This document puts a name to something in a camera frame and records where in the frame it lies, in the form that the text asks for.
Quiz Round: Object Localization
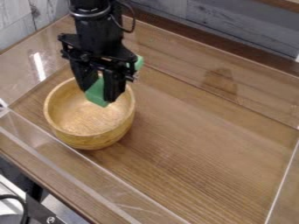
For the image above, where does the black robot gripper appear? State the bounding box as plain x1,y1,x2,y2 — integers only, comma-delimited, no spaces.
59,12,138,103

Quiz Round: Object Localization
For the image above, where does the green rectangular block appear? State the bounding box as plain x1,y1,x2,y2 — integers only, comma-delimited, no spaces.
85,55,145,108

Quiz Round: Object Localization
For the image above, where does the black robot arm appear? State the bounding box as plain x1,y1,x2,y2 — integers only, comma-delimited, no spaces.
59,0,143,108

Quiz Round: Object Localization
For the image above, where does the brown wooden bowl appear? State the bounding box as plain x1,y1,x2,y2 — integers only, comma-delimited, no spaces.
43,78,137,151

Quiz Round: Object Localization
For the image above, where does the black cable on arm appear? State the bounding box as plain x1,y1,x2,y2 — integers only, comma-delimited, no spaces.
109,1,138,34

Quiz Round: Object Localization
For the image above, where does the clear acrylic front wall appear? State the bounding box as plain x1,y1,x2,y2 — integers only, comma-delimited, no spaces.
0,108,191,224

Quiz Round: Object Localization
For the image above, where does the black cable bottom left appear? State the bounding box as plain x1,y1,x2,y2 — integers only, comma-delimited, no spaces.
0,193,31,224

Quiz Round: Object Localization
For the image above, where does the black metal table bracket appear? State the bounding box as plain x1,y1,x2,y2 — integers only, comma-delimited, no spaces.
26,195,67,224

